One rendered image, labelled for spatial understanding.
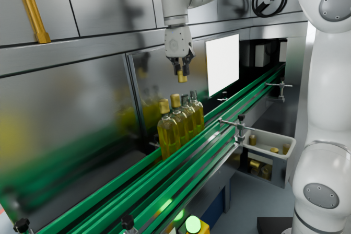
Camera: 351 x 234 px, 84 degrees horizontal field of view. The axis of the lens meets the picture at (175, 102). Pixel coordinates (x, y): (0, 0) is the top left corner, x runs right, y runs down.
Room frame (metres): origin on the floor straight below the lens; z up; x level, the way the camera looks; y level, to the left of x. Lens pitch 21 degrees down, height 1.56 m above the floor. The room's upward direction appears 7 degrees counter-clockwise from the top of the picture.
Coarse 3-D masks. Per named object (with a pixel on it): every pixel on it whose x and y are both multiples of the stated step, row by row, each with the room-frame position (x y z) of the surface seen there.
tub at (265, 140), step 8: (248, 136) 0.87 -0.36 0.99; (256, 136) 0.88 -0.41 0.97; (264, 136) 0.85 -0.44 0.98; (272, 136) 0.83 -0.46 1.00; (280, 136) 0.80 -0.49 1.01; (248, 144) 0.86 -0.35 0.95; (256, 144) 0.86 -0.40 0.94; (264, 144) 0.85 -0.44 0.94; (272, 144) 0.82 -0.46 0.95; (280, 144) 0.80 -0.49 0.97; (264, 152) 0.70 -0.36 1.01; (280, 152) 0.77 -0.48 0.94; (288, 152) 0.68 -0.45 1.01
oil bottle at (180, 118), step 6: (174, 114) 0.66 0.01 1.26; (180, 114) 0.66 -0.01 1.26; (180, 120) 0.65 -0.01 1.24; (186, 120) 0.67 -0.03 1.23; (180, 126) 0.64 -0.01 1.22; (186, 126) 0.67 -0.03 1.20; (180, 132) 0.64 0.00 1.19; (186, 132) 0.67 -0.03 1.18; (180, 138) 0.64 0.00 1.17; (186, 138) 0.66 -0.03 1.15; (180, 144) 0.64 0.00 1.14
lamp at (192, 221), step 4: (192, 216) 0.43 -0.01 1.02; (188, 220) 0.41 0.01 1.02; (192, 220) 0.41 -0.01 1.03; (196, 220) 0.41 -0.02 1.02; (188, 224) 0.40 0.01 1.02; (192, 224) 0.40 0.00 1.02; (196, 224) 0.40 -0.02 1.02; (200, 224) 0.41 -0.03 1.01; (188, 228) 0.40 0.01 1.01; (192, 228) 0.39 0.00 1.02; (196, 228) 0.39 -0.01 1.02; (200, 228) 0.40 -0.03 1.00; (188, 232) 0.40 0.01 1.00; (192, 232) 0.39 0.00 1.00; (196, 232) 0.39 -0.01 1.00
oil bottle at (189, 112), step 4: (180, 108) 0.72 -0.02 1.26; (184, 108) 0.71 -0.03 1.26; (188, 108) 0.71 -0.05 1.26; (192, 108) 0.71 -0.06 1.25; (184, 112) 0.69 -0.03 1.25; (188, 112) 0.69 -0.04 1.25; (192, 112) 0.71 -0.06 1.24; (188, 116) 0.69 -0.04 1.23; (192, 116) 0.70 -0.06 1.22; (188, 120) 0.69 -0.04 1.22; (192, 120) 0.70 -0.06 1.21; (188, 124) 0.68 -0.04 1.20; (192, 124) 0.70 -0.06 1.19; (188, 128) 0.69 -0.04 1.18; (192, 128) 0.70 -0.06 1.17; (192, 132) 0.70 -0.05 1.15; (196, 132) 0.72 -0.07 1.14; (192, 136) 0.70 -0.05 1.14
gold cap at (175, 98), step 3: (171, 96) 0.67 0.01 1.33; (174, 96) 0.66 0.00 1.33; (177, 96) 0.66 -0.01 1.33; (171, 99) 0.67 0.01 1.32; (174, 99) 0.66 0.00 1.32; (177, 99) 0.66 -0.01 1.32; (171, 102) 0.67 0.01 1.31; (174, 102) 0.66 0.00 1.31; (177, 102) 0.66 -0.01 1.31; (171, 105) 0.67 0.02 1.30; (174, 105) 0.66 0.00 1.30; (177, 105) 0.66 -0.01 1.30; (180, 105) 0.67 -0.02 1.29
